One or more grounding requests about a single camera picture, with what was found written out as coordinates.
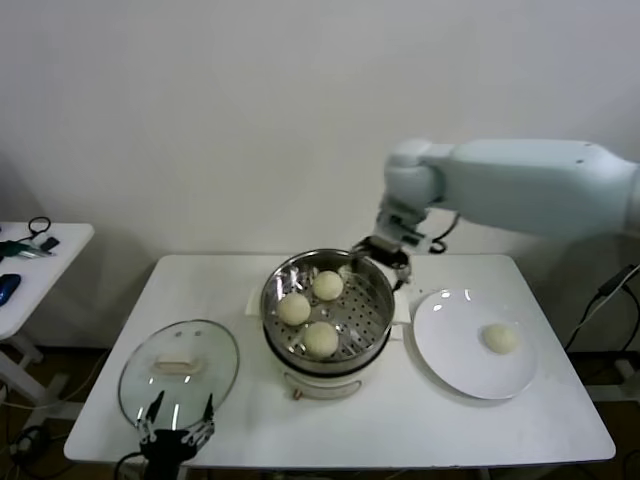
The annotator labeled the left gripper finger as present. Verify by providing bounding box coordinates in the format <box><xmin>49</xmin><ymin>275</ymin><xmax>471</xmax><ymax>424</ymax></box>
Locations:
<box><xmin>180</xmin><ymin>393</ymin><xmax>216</xmax><ymax>446</ymax></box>
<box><xmin>135</xmin><ymin>389</ymin><xmax>166</xmax><ymax>444</ymax></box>

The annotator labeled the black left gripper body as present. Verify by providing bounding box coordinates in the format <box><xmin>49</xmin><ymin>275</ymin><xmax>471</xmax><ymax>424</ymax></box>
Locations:
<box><xmin>139</xmin><ymin>428</ymin><xmax>199</xmax><ymax>480</ymax></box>

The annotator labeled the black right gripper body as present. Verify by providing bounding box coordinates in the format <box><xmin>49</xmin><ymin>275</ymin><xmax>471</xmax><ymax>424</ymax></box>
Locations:
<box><xmin>357</xmin><ymin>235</ymin><xmax>411</xmax><ymax>269</ymax></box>

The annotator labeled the white steamed baozi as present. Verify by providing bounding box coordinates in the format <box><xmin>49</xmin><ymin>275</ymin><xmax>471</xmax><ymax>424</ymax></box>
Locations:
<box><xmin>312</xmin><ymin>270</ymin><xmax>345</xmax><ymax>302</ymax></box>
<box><xmin>481</xmin><ymin>322</ymin><xmax>521</xmax><ymax>356</ymax></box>
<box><xmin>277</xmin><ymin>293</ymin><xmax>312</xmax><ymax>326</ymax></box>
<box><xmin>302</xmin><ymin>321</ymin><xmax>340</xmax><ymax>359</ymax></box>

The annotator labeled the glass lid with cream handle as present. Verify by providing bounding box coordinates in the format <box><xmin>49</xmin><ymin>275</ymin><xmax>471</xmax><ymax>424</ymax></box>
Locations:
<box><xmin>117</xmin><ymin>319</ymin><xmax>240</xmax><ymax>432</ymax></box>

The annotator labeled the stainless steel steamer basket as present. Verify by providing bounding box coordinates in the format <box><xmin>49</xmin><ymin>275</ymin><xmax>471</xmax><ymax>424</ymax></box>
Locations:
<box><xmin>258</xmin><ymin>248</ymin><xmax>396</xmax><ymax>374</ymax></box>

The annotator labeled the white round plate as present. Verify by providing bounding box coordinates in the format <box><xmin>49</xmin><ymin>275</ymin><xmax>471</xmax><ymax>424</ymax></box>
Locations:
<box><xmin>412</xmin><ymin>287</ymin><xmax>539</xmax><ymax>400</ymax></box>

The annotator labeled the cream electric cooker base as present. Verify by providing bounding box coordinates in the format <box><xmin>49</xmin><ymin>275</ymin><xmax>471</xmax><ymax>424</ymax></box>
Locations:
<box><xmin>243</xmin><ymin>287</ymin><xmax>409</xmax><ymax>401</ymax></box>

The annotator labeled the white side table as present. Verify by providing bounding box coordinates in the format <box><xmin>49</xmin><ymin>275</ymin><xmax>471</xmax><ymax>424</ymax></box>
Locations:
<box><xmin>0</xmin><ymin>223</ymin><xmax>95</xmax><ymax>426</ymax></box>

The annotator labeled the blue object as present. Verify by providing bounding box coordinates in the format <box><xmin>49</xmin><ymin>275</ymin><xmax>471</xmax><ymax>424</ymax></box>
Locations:
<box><xmin>0</xmin><ymin>274</ymin><xmax>21</xmax><ymax>306</ymax></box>

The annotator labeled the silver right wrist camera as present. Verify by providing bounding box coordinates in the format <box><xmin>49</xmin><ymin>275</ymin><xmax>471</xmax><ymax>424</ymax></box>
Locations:
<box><xmin>375</xmin><ymin>197</ymin><xmax>431</xmax><ymax>246</ymax></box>

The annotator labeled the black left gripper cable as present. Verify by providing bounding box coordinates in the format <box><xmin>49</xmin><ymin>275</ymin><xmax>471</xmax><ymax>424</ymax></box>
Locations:
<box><xmin>115</xmin><ymin>449</ymin><xmax>149</xmax><ymax>480</ymax></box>

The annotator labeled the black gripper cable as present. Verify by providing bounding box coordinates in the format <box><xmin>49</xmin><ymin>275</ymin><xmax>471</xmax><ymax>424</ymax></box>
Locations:
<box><xmin>115</xmin><ymin>449</ymin><xmax>149</xmax><ymax>480</ymax></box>
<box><xmin>428</xmin><ymin>209</ymin><xmax>461</xmax><ymax>254</ymax></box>

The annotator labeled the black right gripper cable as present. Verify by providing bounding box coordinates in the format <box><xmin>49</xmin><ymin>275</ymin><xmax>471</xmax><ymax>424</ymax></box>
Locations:
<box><xmin>428</xmin><ymin>209</ymin><xmax>461</xmax><ymax>254</ymax></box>

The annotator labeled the black floor cable bundle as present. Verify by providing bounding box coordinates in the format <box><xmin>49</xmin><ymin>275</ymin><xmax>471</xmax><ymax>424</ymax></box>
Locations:
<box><xmin>0</xmin><ymin>424</ymin><xmax>66</xmax><ymax>480</ymax></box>

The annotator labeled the black power adapter cable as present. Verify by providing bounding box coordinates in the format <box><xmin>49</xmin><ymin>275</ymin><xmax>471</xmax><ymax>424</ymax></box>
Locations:
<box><xmin>564</xmin><ymin>262</ymin><xmax>640</xmax><ymax>351</ymax></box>

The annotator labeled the green handled tool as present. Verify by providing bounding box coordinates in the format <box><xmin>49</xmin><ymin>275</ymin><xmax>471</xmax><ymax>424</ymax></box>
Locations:
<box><xmin>0</xmin><ymin>240</ymin><xmax>54</xmax><ymax>261</ymax></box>

